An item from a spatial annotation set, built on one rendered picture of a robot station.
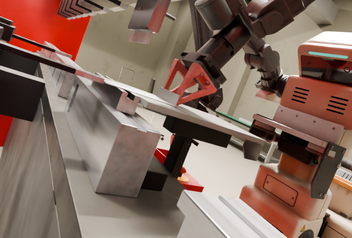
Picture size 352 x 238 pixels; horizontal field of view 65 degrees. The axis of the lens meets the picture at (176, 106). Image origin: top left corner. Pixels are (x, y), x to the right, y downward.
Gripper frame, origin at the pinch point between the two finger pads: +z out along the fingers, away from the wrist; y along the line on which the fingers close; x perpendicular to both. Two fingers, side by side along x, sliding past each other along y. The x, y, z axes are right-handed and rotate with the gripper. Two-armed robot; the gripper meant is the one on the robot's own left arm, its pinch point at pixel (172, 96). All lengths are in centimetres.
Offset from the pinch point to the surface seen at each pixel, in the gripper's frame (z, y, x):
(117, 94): 7.4, 5.3, -9.6
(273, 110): -303, -525, 523
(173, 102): 1.1, 3.4, -0.7
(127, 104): 7.4, 7.3, -7.9
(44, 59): 11.3, 3.5, -19.9
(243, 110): -271, -626, 527
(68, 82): 13.9, -41.4, -7.0
